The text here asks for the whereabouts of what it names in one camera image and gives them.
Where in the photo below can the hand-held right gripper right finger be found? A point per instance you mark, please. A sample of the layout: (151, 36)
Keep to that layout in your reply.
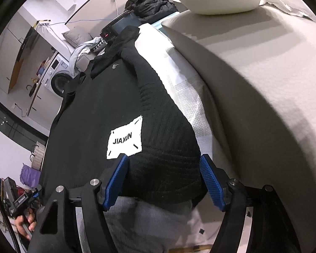
(213, 184)

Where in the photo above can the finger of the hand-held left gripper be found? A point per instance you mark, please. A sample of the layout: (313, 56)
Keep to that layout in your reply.
(36, 191)

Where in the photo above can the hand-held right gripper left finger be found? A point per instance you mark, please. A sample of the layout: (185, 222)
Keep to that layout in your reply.
(115, 181)

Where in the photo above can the black knit sweater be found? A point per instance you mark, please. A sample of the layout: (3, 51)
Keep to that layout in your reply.
(94, 110)

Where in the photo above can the person's left hand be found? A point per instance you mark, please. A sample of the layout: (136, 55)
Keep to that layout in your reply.
(22, 226)

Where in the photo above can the purple plastic bag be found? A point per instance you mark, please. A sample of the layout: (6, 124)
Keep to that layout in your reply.
(29, 175)

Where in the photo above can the cluttered storage rack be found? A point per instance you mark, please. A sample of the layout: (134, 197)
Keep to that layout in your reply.
(1, 183)

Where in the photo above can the woven laundry basket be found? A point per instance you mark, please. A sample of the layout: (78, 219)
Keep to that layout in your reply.
(38, 155)

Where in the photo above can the person's grey clothing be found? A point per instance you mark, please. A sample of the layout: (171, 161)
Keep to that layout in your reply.
(147, 226)

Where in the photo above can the dark glass door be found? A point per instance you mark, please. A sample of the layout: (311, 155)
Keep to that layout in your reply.
(13, 118)

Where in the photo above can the white kitchen counter cabinet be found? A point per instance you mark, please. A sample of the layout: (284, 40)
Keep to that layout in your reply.
(46, 102)

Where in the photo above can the black kitchen faucet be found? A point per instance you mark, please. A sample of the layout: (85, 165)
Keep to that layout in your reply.
(31, 91)

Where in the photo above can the beige covered stool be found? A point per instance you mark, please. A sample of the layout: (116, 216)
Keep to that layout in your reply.
(266, 97)

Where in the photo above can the white washing machine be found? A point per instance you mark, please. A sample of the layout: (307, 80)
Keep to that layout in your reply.
(58, 79)

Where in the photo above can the grey sofa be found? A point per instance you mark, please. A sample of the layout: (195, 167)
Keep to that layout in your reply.
(83, 62)

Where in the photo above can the houndstooth cloth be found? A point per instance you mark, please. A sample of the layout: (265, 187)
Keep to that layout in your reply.
(98, 47)

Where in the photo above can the light grey hoodie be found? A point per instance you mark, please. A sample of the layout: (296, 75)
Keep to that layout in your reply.
(81, 48)

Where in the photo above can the range hood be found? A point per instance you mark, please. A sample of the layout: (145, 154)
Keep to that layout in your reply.
(26, 43)

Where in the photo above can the grey cushion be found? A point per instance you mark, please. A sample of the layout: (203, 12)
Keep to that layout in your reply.
(77, 37)

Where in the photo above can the black electric pressure cooker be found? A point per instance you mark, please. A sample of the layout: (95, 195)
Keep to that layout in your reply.
(123, 22)

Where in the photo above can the light blue cloth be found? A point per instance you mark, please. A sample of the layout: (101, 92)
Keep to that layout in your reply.
(158, 25)

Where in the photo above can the white power strip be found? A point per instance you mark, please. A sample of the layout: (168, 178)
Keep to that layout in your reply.
(43, 22)

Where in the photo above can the black jacket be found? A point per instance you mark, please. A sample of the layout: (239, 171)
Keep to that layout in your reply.
(152, 5)

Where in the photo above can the white plastic sheet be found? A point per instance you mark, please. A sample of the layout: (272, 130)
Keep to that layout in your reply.
(287, 5)

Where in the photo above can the white kitchen wall cabinet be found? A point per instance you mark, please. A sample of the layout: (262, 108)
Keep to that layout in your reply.
(10, 58)

